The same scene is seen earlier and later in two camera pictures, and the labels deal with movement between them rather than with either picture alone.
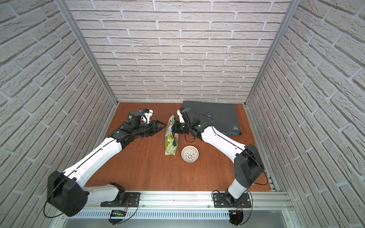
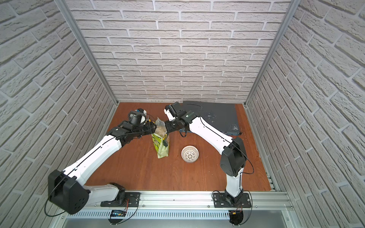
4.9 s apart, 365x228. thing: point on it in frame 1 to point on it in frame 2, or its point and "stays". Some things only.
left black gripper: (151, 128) stays
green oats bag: (171, 139) to (161, 139)
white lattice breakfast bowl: (189, 154) stays
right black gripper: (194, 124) stays
